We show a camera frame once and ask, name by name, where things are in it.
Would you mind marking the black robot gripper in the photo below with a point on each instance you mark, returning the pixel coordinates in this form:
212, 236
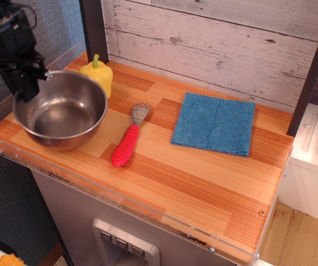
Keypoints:
17, 52

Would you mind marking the silver metal bowl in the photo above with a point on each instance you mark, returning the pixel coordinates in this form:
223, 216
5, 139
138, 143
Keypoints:
65, 114

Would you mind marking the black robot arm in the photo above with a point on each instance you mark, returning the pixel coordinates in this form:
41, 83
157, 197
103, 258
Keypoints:
7, 8

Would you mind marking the clear acrylic left guard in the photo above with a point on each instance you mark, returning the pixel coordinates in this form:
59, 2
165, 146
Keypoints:
51, 69

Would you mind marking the clear acrylic guard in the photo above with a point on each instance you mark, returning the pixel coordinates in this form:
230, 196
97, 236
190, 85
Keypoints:
142, 199
51, 69

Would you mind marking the clear acrylic front guard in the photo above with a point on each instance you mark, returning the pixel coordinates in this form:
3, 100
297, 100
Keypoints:
142, 199

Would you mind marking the yellow plastic bell pepper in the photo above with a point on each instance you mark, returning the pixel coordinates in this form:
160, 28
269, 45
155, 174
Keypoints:
100, 72

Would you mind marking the grey toy fridge cabinet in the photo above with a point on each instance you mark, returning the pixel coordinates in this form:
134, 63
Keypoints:
74, 213

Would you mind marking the yellow object bottom left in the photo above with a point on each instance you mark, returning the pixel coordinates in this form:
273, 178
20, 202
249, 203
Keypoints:
11, 260

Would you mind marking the silver dispenser button panel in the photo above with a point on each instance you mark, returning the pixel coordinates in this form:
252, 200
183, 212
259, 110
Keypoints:
123, 245

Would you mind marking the blue cloth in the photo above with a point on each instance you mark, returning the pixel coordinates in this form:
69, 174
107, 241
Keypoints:
215, 124

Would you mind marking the dark left frame post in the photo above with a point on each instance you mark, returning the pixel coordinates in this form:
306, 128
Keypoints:
94, 29

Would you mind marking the dark frame post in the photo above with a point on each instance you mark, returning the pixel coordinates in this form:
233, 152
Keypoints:
94, 29
304, 97

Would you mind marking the red handled metal fork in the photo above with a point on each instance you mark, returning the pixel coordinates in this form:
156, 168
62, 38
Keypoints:
124, 150

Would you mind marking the dark right frame post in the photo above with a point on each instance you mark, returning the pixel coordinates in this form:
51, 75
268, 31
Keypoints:
304, 97

